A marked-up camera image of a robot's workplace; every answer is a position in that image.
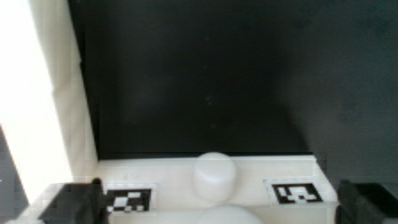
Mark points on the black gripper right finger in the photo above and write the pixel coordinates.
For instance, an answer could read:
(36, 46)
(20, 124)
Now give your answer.
(368, 204)

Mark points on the white drawer box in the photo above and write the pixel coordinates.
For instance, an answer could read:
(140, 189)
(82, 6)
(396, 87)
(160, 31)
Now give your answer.
(217, 189)

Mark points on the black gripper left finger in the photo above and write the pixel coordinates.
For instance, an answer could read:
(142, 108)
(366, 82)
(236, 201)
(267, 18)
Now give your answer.
(76, 206)

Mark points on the white L-shaped table fence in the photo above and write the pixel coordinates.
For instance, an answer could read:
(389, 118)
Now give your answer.
(44, 118)

